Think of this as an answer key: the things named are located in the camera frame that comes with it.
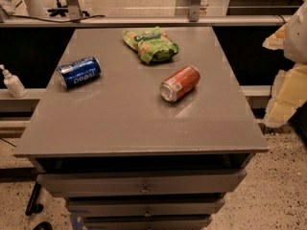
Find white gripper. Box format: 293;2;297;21
262;2;307;127

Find red coke can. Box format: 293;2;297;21
160;66;201;103

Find blue pepsi can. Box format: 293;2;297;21
57;57;101;88

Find top grey drawer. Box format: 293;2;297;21
37;169;247;197

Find grey drawer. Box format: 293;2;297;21
37;169;247;197
67;196;224;218
84;215;212;230

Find green chip bag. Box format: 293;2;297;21
123;27;179;64

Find grey drawer cabinet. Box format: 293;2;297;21
12;27;270;230

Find bottom grey drawer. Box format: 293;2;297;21
84;215;212;230

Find middle grey drawer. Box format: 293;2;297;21
67;196;224;218

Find white pump bottle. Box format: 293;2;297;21
0;64;27;98

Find grey metal post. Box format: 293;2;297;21
189;0;201;22
66;0;83;20

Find black cable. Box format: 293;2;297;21
12;13;106;24

